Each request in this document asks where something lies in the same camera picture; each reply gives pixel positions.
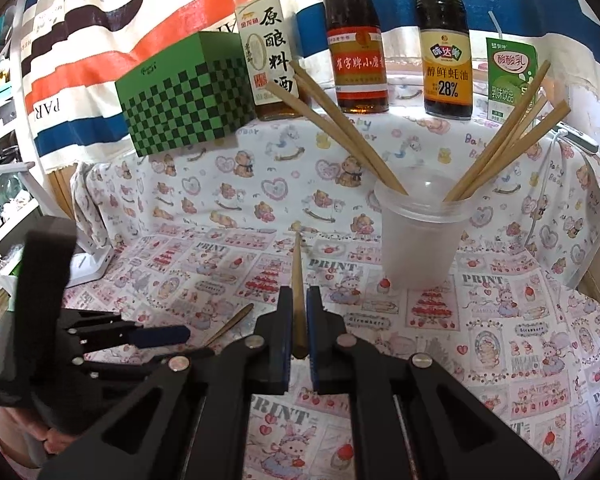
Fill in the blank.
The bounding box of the green checkered box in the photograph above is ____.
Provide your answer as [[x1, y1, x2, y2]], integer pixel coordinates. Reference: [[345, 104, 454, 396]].
[[115, 31, 257, 158]]

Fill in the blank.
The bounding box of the bear printed cloth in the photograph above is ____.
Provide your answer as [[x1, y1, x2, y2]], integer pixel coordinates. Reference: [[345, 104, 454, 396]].
[[72, 110, 600, 291]]

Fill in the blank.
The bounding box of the red-capped sesame oil bottle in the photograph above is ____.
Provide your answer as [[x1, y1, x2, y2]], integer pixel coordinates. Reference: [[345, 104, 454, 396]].
[[321, 0, 390, 115]]

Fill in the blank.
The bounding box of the person's left hand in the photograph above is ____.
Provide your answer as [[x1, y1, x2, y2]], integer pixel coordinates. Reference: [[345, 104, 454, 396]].
[[0, 405, 76, 466]]

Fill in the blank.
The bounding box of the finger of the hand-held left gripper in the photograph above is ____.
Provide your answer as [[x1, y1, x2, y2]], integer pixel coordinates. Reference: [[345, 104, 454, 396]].
[[75, 347, 216, 378], [62, 310, 191, 350]]

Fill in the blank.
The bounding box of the shelf with boxes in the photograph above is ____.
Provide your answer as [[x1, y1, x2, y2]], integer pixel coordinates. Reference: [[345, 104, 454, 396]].
[[0, 5, 46, 321]]

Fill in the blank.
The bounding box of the wooden chopstick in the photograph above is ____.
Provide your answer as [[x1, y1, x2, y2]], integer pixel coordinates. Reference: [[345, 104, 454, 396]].
[[264, 81, 381, 178], [289, 60, 408, 197], [452, 96, 550, 203], [442, 60, 552, 203], [290, 220, 308, 361], [290, 74, 398, 196], [457, 101, 571, 203]]

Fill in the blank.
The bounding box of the strawberry printed tablecloth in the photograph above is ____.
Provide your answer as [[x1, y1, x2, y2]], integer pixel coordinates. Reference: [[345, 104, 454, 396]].
[[55, 220, 600, 480]]

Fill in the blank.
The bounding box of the translucent plastic cup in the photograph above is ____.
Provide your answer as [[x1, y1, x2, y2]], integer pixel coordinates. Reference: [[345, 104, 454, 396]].
[[373, 167, 473, 291]]

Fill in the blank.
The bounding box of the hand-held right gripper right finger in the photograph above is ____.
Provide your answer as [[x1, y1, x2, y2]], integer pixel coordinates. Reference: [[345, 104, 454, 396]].
[[307, 286, 561, 480]]

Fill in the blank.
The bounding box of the clear cooking wine bottle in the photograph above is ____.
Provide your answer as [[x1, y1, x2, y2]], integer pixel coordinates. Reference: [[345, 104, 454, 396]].
[[234, 0, 303, 122]]

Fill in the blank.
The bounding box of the white power strip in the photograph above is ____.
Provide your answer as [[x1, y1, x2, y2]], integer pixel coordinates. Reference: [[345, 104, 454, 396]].
[[555, 122, 600, 153]]

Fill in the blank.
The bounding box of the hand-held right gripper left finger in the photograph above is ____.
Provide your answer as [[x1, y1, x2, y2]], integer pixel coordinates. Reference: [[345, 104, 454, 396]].
[[37, 286, 293, 480]]

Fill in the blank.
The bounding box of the dark oyster sauce bottle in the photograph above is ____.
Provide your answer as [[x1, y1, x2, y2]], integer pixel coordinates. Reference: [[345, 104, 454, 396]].
[[412, 0, 473, 121]]

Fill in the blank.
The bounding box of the green drink carton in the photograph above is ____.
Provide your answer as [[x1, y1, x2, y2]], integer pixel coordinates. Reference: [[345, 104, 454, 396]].
[[485, 37, 538, 123]]

